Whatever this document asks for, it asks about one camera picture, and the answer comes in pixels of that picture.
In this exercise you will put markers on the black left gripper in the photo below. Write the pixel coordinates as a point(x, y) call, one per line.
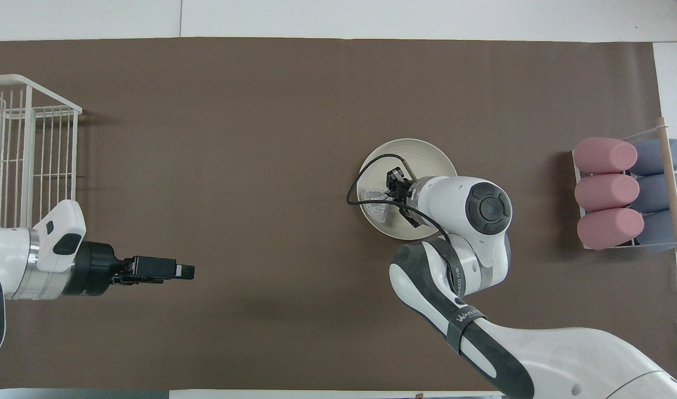
point(91, 269)

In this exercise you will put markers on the cup rack with wooden bar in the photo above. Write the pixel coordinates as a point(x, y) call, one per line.
point(671, 188)

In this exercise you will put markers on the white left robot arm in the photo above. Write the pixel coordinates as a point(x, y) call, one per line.
point(22, 260)

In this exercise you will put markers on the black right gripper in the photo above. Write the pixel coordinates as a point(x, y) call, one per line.
point(408, 191)

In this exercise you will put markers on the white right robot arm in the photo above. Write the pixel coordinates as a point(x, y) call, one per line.
point(482, 210)

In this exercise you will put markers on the pink plastic cup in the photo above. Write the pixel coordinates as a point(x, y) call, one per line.
point(610, 228)
point(604, 155)
point(607, 192)

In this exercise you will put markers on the brown table mat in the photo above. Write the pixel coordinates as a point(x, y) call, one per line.
point(260, 166)

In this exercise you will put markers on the blue plastic cup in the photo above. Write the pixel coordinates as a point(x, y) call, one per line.
point(651, 156)
point(654, 193)
point(657, 230)

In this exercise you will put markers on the cream round plate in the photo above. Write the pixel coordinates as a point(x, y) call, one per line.
point(427, 158)

